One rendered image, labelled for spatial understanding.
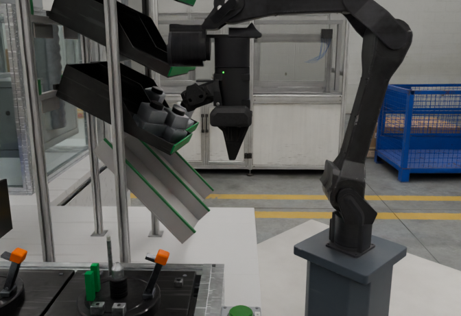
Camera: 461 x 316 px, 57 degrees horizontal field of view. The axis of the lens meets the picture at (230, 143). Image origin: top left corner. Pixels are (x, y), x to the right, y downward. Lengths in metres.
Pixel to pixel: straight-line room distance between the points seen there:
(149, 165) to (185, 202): 0.13
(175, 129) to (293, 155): 3.87
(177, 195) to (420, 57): 8.95
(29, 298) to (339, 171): 0.59
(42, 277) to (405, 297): 0.77
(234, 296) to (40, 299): 0.41
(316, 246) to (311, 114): 3.95
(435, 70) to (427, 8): 1.25
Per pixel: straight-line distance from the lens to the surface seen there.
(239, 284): 1.07
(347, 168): 0.73
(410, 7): 9.72
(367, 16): 0.71
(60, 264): 1.00
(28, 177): 1.78
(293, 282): 1.09
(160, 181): 1.07
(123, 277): 0.78
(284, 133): 4.71
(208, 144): 4.71
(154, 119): 0.93
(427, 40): 9.84
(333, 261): 0.76
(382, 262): 0.78
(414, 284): 1.15
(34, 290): 0.91
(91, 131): 1.27
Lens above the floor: 1.41
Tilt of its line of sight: 13 degrees down
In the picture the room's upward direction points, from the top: straight up
